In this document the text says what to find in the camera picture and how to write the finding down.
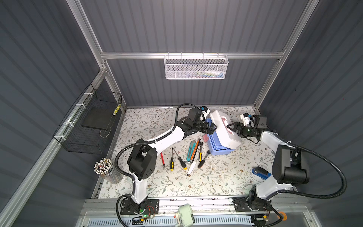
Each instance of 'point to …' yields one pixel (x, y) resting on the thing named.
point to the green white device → (184, 216)
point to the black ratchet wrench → (201, 163)
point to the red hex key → (162, 160)
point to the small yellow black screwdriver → (200, 154)
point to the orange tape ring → (284, 214)
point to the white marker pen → (191, 169)
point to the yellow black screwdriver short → (171, 161)
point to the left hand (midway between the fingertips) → (211, 125)
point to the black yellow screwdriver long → (181, 162)
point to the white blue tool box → (223, 140)
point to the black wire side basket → (87, 127)
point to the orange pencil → (195, 150)
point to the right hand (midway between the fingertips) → (232, 129)
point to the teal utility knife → (192, 147)
